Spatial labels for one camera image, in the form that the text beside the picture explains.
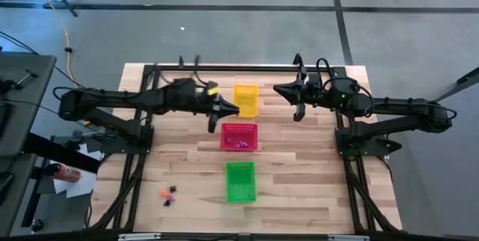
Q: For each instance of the black round knob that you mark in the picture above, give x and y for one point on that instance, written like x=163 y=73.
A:
x=36 y=226

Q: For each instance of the orange spray can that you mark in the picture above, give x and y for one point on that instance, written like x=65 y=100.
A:
x=65 y=173

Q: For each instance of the yellow plastic basket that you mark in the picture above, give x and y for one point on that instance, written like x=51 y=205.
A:
x=245 y=100

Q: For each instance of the pink plastic basket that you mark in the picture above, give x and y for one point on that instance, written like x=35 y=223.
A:
x=239 y=132

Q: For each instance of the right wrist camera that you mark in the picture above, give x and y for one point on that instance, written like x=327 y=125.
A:
x=315 y=80

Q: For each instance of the black clamp tool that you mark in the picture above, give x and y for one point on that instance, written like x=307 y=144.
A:
x=7 y=84

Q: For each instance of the black floor tape line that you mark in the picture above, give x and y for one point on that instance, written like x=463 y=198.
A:
x=224 y=8
x=339 y=16

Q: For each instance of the black grey flashlight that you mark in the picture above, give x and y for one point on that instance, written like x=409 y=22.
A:
x=76 y=135

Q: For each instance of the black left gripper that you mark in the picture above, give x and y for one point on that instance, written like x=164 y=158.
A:
x=187 y=102

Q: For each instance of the black table clamp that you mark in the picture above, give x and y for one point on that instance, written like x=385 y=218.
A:
x=181 y=62
x=298 y=60

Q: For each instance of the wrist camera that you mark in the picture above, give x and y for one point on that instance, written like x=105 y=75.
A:
x=185 y=84
x=315 y=80

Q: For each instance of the dark grey desk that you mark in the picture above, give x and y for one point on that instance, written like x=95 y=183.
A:
x=11 y=196
x=26 y=121

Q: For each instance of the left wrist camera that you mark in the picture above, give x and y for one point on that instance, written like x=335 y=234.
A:
x=185 y=84

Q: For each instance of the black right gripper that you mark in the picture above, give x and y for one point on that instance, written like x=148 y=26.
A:
x=316 y=97

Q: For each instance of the black plastic spider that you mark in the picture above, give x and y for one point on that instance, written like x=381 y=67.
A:
x=167 y=203
x=172 y=188

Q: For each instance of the silver bracket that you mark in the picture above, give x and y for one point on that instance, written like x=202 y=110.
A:
x=348 y=238
x=140 y=237

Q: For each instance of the black aluminium rig frame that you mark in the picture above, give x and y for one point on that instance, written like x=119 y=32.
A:
x=243 y=68

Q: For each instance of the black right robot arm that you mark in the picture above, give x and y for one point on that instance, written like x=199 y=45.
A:
x=393 y=108

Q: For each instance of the black desk support bar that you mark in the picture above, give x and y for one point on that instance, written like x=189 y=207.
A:
x=56 y=151

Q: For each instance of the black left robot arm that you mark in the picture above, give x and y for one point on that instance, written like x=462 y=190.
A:
x=112 y=100

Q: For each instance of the white paper sheets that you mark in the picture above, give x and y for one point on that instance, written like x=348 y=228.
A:
x=80 y=186

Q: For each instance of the yellow tape strip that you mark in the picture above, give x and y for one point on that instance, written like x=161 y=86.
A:
x=214 y=91

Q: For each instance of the green plastic basket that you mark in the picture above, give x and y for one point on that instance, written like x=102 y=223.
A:
x=241 y=183

